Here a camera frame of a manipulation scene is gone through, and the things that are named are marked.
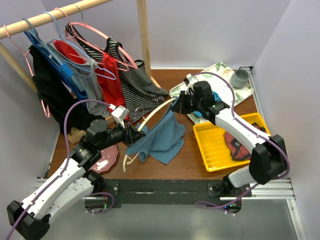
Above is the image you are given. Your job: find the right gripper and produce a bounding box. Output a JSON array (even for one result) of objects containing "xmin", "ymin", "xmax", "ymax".
[{"xmin": 172, "ymin": 91, "xmax": 203, "ymax": 115}]

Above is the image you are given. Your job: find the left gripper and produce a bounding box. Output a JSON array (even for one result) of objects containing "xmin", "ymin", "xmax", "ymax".
[{"xmin": 97, "ymin": 118, "xmax": 146, "ymax": 151}]

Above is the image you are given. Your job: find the cream hanger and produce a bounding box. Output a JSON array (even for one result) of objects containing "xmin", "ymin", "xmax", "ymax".
[{"xmin": 122, "ymin": 97, "xmax": 177, "ymax": 173}]

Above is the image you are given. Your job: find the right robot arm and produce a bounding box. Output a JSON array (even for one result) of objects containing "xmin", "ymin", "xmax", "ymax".
[{"xmin": 172, "ymin": 81, "xmax": 290, "ymax": 197}]

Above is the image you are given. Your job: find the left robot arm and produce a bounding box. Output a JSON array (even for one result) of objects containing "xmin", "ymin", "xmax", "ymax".
[{"xmin": 7, "ymin": 120, "xmax": 145, "ymax": 240}]

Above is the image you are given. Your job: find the striped tank top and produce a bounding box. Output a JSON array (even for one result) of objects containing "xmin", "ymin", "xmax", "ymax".
[{"xmin": 65, "ymin": 23, "xmax": 168, "ymax": 123}]

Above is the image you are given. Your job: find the maroon tank top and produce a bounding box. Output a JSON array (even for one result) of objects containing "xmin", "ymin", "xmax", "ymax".
[{"xmin": 223, "ymin": 131, "xmax": 251, "ymax": 162}]

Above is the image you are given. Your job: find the light blue hanger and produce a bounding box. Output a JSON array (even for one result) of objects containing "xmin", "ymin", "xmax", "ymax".
[{"xmin": 42, "ymin": 11, "xmax": 117, "ymax": 81}]

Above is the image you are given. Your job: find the red tank top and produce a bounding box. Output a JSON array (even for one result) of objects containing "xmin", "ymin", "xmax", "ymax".
[{"xmin": 58, "ymin": 51, "xmax": 126, "ymax": 107}]

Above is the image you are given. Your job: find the grey tank top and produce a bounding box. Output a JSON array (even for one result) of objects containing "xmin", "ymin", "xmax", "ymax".
[{"xmin": 71, "ymin": 60, "xmax": 110, "ymax": 118}]

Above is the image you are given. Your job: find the black tank top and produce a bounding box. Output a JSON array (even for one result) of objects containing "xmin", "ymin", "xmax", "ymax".
[{"xmin": 29, "ymin": 45, "xmax": 104, "ymax": 134}]

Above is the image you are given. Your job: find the royal blue tank top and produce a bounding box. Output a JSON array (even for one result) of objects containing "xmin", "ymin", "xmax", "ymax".
[{"xmin": 24, "ymin": 29, "xmax": 88, "ymax": 100}]

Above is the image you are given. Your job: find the pink hanger with striped top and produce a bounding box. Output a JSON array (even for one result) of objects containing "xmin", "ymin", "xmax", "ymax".
[{"xmin": 54, "ymin": 7, "xmax": 138, "ymax": 69}]

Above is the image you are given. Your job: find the grey blue hanger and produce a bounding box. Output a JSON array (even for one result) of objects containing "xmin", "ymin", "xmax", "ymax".
[{"xmin": 22, "ymin": 17, "xmax": 65, "ymax": 71}]

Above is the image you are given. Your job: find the pink hanger with black top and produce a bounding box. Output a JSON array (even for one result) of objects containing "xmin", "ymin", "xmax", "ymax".
[{"xmin": 3, "ymin": 24, "xmax": 51, "ymax": 118}]

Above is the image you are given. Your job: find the blue dotted plate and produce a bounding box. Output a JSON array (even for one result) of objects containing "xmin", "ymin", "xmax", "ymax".
[{"xmin": 193, "ymin": 91, "xmax": 222, "ymax": 118}]

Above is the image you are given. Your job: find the pink dotted plate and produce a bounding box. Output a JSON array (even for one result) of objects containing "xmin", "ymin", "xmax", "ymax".
[{"xmin": 90, "ymin": 145, "xmax": 118, "ymax": 174}]

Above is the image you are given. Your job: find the floral serving tray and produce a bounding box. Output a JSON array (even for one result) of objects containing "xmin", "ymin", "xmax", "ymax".
[{"xmin": 169, "ymin": 62, "xmax": 255, "ymax": 125}]

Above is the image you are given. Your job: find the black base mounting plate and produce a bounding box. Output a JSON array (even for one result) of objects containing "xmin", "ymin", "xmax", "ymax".
[{"xmin": 93, "ymin": 179, "xmax": 250, "ymax": 208}]

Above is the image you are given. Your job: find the grey cup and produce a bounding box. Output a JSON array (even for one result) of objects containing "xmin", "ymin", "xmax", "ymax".
[{"xmin": 230, "ymin": 69, "xmax": 249, "ymax": 89}]

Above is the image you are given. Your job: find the yellow plastic bin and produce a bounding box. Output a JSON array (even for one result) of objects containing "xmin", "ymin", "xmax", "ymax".
[{"xmin": 192, "ymin": 112, "xmax": 272, "ymax": 173}]

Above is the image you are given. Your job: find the wooden clothes rack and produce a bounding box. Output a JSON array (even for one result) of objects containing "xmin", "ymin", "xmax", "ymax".
[{"xmin": 0, "ymin": 0, "xmax": 159, "ymax": 144}]

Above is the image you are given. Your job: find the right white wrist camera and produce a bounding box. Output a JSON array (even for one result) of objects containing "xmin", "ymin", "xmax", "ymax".
[{"xmin": 183, "ymin": 73, "xmax": 195, "ymax": 95}]

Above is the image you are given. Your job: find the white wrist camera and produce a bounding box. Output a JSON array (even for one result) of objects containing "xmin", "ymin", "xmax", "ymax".
[
  {"xmin": 183, "ymin": 73, "xmax": 195, "ymax": 95},
  {"xmin": 111, "ymin": 105, "xmax": 129, "ymax": 128}
]

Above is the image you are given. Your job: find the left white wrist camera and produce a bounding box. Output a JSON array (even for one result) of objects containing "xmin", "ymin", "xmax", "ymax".
[{"xmin": 111, "ymin": 105, "xmax": 129, "ymax": 128}]

